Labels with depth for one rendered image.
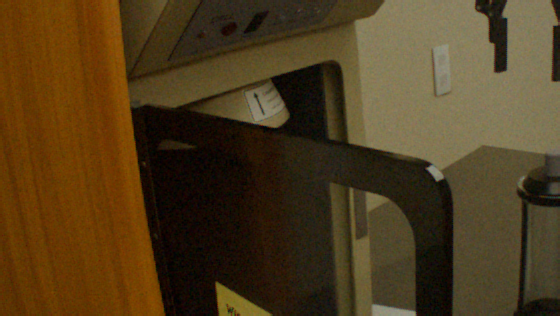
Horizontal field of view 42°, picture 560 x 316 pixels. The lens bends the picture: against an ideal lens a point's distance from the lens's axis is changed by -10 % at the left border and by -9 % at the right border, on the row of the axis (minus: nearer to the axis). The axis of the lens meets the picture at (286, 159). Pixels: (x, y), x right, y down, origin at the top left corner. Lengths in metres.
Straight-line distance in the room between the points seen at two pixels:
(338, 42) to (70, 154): 0.37
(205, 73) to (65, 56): 0.20
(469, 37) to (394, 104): 0.38
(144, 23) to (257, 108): 0.22
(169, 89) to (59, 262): 0.17
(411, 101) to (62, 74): 1.29
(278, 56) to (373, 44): 0.88
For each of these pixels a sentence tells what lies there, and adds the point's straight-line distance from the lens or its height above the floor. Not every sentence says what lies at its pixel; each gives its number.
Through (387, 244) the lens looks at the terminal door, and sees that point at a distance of 0.42.
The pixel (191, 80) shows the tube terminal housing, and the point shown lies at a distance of 0.68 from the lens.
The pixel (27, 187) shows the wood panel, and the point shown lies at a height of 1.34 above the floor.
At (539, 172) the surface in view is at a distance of 1.04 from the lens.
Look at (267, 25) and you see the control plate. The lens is 0.68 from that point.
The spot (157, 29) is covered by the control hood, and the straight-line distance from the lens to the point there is 0.57.
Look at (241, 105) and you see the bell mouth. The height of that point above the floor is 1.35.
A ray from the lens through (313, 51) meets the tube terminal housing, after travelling 0.79.
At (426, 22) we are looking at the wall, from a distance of 1.80.
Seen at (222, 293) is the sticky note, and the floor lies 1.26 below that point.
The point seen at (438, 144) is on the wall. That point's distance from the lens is 1.87.
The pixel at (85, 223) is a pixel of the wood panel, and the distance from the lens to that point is 0.56.
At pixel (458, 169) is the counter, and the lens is 1.83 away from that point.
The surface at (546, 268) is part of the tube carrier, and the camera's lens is 1.04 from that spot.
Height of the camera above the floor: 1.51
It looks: 17 degrees down
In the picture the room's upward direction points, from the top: 6 degrees counter-clockwise
